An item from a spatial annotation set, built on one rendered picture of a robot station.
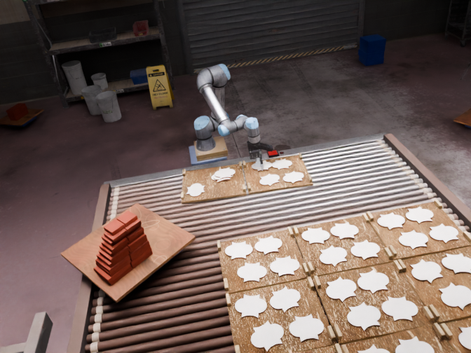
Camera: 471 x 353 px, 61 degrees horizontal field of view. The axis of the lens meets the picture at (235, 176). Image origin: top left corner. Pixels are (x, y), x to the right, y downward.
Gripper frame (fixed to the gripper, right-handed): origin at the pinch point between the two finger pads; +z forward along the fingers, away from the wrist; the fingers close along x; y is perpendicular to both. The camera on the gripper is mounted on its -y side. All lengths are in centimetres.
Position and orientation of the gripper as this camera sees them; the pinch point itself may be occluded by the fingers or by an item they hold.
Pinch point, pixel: (261, 165)
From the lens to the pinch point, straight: 271.2
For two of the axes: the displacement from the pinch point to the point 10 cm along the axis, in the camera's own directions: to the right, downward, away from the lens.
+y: -9.8, 2.0, 0.1
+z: 1.7, 8.1, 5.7
